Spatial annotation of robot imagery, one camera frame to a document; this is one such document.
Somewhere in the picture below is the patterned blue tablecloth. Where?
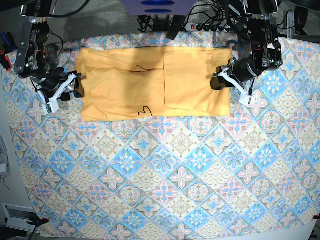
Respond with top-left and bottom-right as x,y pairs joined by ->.
0,38 -> 320,240

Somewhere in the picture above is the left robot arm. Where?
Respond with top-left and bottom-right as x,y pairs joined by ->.
210,0 -> 283,107

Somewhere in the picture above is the yellow T-shirt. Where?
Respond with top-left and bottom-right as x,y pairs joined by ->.
74,46 -> 232,122

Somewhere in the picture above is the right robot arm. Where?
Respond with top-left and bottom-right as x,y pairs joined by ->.
14,0 -> 85,114

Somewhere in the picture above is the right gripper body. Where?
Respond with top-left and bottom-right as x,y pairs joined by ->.
36,70 -> 82,114

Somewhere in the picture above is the white power strip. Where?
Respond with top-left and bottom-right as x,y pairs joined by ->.
184,23 -> 231,33

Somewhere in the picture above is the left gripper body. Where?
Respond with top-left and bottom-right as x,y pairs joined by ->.
212,58 -> 257,105

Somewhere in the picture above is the orange black clamp bottom-left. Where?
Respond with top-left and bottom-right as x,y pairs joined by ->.
27,217 -> 49,227

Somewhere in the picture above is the red clamp right edge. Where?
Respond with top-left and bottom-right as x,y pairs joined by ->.
312,215 -> 320,220

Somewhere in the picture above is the white rail bottom-left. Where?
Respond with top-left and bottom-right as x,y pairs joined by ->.
1,203 -> 38,233

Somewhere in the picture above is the white box left edge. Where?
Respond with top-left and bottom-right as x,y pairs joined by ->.
0,136 -> 11,177

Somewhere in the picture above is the black table clamp top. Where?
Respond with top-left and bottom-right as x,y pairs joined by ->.
166,15 -> 186,40

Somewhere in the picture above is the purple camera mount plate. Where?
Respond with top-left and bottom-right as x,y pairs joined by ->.
120,0 -> 196,16

